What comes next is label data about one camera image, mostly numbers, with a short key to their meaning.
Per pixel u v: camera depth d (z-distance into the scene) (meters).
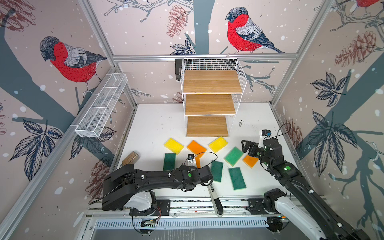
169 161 0.90
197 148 0.95
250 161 0.88
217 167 0.86
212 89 0.72
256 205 0.73
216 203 0.71
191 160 0.73
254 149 0.70
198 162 0.88
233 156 0.90
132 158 0.87
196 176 0.60
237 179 0.81
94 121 0.71
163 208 0.73
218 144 0.98
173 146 0.97
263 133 0.70
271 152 0.57
